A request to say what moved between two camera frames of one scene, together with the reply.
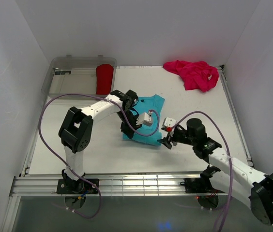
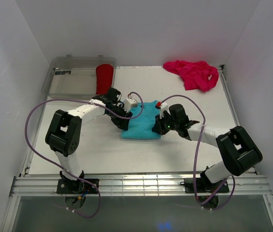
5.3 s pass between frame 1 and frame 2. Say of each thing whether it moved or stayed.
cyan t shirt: moved
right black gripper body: moved
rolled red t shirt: stayed
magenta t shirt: stayed
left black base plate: stayed
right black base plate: stayed
